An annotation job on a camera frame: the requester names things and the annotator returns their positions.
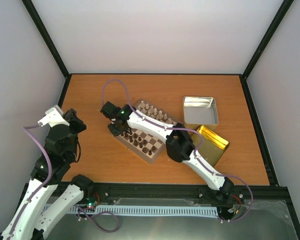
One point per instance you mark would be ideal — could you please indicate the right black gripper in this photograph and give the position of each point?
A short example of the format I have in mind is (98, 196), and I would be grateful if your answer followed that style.
(115, 132)

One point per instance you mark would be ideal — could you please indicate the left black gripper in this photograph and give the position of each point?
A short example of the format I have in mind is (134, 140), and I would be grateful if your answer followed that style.
(70, 116)

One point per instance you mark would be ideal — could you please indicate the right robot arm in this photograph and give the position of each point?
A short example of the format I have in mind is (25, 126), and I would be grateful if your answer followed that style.
(179, 144)

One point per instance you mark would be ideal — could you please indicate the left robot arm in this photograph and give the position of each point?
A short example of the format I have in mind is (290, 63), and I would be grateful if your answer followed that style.
(61, 148)

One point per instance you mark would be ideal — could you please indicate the green circuit board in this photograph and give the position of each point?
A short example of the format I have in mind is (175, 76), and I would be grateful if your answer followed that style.
(93, 202)

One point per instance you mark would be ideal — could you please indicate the wooden chessboard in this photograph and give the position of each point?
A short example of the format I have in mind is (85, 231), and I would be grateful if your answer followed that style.
(152, 140)

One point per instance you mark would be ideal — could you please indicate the dark lying pawn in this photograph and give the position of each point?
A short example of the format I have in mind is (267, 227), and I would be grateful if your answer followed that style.
(153, 148)

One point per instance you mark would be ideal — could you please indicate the silver open tin box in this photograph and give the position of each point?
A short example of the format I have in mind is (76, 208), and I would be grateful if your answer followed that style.
(198, 111)

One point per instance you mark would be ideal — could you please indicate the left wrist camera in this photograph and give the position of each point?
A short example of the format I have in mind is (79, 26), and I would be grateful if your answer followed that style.
(53, 117)

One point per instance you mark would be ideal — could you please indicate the light blue cable duct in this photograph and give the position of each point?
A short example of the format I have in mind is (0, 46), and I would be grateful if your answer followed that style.
(156, 211)

